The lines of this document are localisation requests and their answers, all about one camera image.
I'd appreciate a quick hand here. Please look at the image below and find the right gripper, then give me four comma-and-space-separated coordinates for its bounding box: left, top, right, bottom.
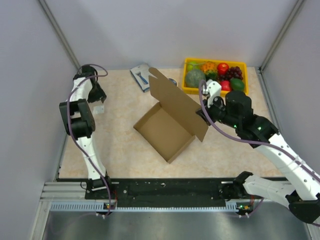
195, 93, 240, 129

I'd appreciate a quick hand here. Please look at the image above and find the small clear plastic bag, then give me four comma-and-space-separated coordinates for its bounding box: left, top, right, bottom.
93, 105, 105, 115

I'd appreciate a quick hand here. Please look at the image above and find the brown cardboard box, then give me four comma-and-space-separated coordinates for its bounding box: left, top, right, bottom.
133, 67, 209, 164

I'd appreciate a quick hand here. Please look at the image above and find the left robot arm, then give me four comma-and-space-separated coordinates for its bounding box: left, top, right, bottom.
59, 63, 114, 199

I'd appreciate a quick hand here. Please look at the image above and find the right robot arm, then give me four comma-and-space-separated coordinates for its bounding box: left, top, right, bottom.
196, 89, 320, 226

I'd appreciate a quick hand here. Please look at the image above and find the razor package box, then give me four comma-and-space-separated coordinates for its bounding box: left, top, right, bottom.
130, 63, 150, 93

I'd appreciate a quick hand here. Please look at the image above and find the red apple in front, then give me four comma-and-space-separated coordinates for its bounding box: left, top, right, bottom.
220, 80, 232, 92

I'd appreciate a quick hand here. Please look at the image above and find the red apple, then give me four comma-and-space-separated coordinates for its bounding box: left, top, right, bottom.
217, 62, 230, 75
220, 80, 232, 92

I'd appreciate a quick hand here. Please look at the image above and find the yellow plastic tray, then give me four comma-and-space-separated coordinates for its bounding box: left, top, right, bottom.
181, 57, 249, 97

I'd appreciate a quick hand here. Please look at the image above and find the green avocado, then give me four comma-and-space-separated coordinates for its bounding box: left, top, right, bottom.
230, 78, 245, 92

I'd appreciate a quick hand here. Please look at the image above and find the green netted melon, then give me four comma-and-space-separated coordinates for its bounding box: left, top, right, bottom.
185, 69, 206, 88

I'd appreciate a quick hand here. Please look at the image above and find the dark purple grape bunch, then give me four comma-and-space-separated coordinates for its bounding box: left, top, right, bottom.
218, 66, 244, 81

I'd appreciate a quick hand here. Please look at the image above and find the orange pineapple with leaves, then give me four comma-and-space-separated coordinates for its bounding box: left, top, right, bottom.
200, 61, 218, 81

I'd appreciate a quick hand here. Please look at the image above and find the red apple at back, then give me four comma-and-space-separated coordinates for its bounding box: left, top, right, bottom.
217, 62, 230, 75

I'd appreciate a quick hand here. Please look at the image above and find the green apple with stem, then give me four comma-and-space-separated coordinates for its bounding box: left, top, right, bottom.
185, 61, 206, 72

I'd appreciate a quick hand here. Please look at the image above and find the yellow tape roll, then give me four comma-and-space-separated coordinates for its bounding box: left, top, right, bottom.
169, 78, 178, 86

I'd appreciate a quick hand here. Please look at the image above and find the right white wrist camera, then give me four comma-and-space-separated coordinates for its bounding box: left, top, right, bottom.
201, 79, 222, 108

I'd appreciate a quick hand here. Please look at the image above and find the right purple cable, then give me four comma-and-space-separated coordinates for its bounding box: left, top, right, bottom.
198, 79, 320, 218

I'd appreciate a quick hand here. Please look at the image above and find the left aluminium frame post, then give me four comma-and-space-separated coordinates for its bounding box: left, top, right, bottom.
37, 0, 82, 72

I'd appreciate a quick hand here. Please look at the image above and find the aluminium frame post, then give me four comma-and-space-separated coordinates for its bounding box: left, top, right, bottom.
37, 0, 82, 72
258, 0, 306, 73

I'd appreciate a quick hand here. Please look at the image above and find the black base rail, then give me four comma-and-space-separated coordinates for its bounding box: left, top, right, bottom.
84, 177, 266, 213

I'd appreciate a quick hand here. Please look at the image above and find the right aluminium frame post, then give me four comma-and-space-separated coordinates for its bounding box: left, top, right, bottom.
258, 0, 306, 73

